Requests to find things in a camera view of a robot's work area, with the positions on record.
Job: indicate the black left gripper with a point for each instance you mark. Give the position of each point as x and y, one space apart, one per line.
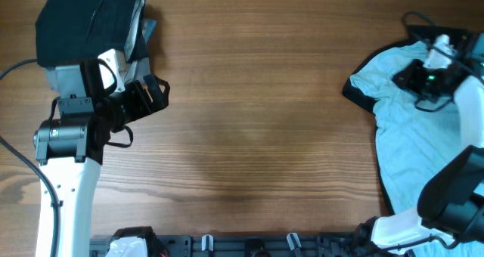
159 99

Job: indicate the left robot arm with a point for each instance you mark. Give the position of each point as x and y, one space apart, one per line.
70 149

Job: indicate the folded blue garment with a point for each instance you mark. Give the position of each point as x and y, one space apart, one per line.
148 27

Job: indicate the black t-shirt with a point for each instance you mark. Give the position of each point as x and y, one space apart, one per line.
411 145

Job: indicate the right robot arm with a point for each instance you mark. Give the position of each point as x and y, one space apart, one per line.
452 200

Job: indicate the folded dark green trousers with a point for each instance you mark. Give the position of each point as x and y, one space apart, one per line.
68 31

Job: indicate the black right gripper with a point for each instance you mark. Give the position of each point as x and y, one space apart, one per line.
410 77

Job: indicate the light blue t-shirt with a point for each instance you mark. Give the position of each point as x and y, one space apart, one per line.
393 234

